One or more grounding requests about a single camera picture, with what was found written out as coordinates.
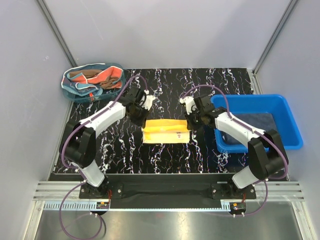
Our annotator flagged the yellow towel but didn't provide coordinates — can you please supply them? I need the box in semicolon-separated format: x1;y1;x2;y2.
142;119;190;144

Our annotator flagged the dark blue towel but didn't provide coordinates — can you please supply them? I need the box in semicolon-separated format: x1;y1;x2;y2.
221;113;277;145

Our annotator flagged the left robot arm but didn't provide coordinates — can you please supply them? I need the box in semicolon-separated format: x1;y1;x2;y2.
59;87;156;198

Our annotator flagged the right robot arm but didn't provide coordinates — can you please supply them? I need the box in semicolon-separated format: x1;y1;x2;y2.
179;95;288;199

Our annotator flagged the black marbled table mat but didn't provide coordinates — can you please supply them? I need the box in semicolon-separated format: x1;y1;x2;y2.
53;67;280;175

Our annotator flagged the brown towel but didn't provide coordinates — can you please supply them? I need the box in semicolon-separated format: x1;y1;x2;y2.
67;67;123;90

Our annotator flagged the orange towel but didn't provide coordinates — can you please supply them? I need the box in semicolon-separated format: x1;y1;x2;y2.
69;66;123;84

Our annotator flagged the teal mesh laundry basket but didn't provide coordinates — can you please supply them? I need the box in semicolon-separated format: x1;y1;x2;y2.
60;63;126;104

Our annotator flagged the blue plastic bin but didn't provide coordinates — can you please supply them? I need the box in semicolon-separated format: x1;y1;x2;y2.
211;94;303;154

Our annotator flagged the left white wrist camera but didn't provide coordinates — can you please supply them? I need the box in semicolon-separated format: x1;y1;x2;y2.
142;94;156;111

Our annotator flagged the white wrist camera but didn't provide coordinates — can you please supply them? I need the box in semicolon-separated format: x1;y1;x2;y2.
179;96;198;115
142;94;156;111

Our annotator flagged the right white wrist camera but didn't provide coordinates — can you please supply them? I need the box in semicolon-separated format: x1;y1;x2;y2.
179;96;198;115

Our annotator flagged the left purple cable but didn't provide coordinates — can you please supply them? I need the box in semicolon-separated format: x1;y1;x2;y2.
58;74;150;239

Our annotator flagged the purple cable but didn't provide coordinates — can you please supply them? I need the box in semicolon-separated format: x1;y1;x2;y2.
58;74;150;239
182;84;288;216

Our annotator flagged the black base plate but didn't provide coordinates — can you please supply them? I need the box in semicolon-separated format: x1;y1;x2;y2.
79;173;257;211

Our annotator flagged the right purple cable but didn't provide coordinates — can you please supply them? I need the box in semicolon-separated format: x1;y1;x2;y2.
182;84;288;216

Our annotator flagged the aluminium frame rail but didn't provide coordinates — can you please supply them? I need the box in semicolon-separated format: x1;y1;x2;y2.
33;181;304;202

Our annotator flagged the slotted cable duct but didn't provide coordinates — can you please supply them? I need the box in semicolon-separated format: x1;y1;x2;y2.
44;200;246;212

